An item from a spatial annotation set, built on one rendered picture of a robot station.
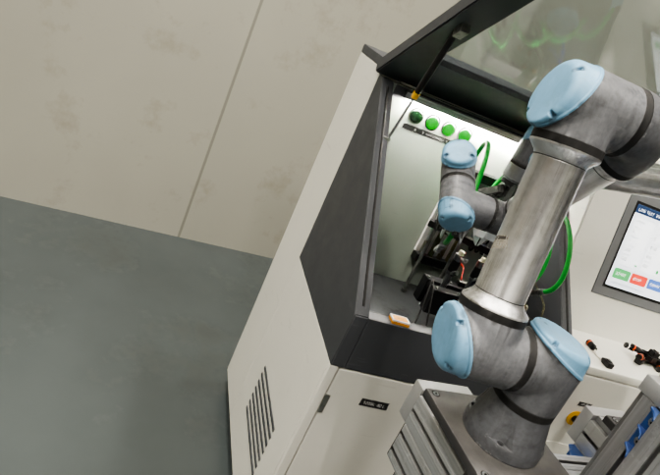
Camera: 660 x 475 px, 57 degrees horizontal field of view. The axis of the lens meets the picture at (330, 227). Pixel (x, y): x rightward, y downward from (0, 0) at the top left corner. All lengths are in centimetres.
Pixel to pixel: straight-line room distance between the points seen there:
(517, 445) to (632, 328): 120
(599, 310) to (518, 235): 119
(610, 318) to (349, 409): 95
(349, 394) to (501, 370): 70
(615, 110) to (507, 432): 56
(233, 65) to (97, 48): 67
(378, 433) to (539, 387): 79
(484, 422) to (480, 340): 19
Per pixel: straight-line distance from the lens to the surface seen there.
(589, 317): 215
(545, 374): 108
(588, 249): 207
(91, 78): 337
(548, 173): 100
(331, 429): 174
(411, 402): 132
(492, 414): 114
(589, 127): 99
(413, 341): 161
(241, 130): 348
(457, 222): 129
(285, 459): 179
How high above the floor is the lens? 162
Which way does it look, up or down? 20 degrees down
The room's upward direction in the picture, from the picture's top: 24 degrees clockwise
